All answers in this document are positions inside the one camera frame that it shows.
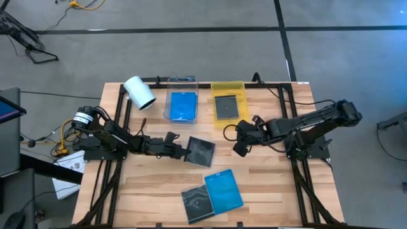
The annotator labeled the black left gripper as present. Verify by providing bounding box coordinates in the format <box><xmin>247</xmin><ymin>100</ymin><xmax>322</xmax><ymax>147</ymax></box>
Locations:
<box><xmin>148</xmin><ymin>139</ymin><xmax>193</xmax><ymax>160</ymax></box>

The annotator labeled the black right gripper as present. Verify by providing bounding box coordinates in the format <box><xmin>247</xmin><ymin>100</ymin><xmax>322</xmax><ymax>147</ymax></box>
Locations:
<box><xmin>233</xmin><ymin>115</ymin><xmax>273</xmax><ymax>158</ymax></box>

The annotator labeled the yellow plastic bin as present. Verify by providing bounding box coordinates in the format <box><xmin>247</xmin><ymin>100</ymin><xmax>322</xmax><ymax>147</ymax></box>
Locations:
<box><xmin>210</xmin><ymin>80</ymin><xmax>251</xmax><ymax>129</ymax></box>

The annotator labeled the clear plastic bin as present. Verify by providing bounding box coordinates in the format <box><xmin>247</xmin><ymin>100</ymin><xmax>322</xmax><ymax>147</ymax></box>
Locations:
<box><xmin>163</xmin><ymin>76</ymin><xmax>200</xmax><ymax>125</ymax></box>

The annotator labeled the white printed paper box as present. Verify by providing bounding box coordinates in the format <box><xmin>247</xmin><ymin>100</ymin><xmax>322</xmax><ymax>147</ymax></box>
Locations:
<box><xmin>52</xmin><ymin>149</ymin><xmax>86</xmax><ymax>200</ymax></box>

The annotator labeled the grey equipment stand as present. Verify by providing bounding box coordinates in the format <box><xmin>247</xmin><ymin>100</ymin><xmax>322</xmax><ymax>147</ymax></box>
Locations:
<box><xmin>376</xmin><ymin>111</ymin><xmax>407</xmax><ymax>131</ymax></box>

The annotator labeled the tablet with blue screen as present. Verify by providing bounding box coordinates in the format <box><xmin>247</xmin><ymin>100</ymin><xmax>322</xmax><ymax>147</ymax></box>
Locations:
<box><xmin>0</xmin><ymin>96</ymin><xmax>27</xmax><ymax>125</ymax></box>

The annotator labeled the black computer mouse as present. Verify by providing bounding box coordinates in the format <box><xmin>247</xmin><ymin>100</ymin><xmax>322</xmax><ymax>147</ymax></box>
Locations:
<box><xmin>3</xmin><ymin>211</ymin><xmax>26</xmax><ymax>229</ymax></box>

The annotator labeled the black tripod stand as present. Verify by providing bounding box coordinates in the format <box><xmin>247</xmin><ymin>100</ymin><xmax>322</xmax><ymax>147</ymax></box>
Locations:
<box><xmin>0</xmin><ymin>0</ymin><xmax>60</xmax><ymax>64</ymax></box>

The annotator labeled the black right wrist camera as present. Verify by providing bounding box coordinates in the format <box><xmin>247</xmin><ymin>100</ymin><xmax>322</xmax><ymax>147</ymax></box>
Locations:
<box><xmin>236</xmin><ymin>119</ymin><xmax>255</xmax><ymax>137</ymax></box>

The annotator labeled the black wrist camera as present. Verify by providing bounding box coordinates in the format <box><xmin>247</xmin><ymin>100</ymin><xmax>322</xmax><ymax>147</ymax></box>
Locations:
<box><xmin>236</xmin><ymin>119</ymin><xmax>255</xmax><ymax>137</ymax></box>
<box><xmin>163</xmin><ymin>131</ymin><xmax>181</xmax><ymax>144</ymax></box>

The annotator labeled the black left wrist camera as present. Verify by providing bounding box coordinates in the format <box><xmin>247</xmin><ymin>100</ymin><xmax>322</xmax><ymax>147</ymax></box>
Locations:
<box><xmin>163</xmin><ymin>131</ymin><xmax>181</xmax><ymax>144</ymax></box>

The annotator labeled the black right camera cable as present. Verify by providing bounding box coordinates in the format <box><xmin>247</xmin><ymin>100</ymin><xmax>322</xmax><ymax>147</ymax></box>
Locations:
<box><xmin>223</xmin><ymin>123</ymin><xmax>242</xmax><ymax>143</ymax></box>

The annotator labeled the black camera cable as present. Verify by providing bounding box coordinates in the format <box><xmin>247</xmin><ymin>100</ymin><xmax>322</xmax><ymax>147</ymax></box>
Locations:
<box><xmin>138</xmin><ymin>117</ymin><xmax>148</xmax><ymax>138</ymax></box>
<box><xmin>223</xmin><ymin>123</ymin><xmax>242</xmax><ymax>143</ymax></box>

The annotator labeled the black left camera cable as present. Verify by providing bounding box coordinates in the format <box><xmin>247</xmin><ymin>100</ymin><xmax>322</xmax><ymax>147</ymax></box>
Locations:
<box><xmin>138</xmin><ymin>117</ymin><xmax>148</xmax><ymax>138</ymax></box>

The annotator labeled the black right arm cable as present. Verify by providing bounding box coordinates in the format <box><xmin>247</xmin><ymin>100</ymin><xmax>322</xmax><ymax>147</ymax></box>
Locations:
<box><xmin>252</xmin><ymin>72</ymin><xmax>336</xmax><ymax>108</ymax></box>

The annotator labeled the yellow cable with connector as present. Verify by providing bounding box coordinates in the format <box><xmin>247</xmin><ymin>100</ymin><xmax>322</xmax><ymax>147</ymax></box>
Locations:
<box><xmin>59</xmin><ymin>118</ymin><xmax>83</xmax><ymax>156</ymax></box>

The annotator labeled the black floor cable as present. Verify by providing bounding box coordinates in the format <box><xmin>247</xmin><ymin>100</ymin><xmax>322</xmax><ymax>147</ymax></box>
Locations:
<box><xmin>20</xmin><ymin>91</ymin><xmax>102</xmax><ymax>100</ymax></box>

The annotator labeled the yellow floor cable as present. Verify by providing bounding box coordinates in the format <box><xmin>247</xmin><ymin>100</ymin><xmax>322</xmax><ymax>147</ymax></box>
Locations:
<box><xmin>69</xmin><ymin>0</ymin><xmax>106</xmax><ymax>11</ymax></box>

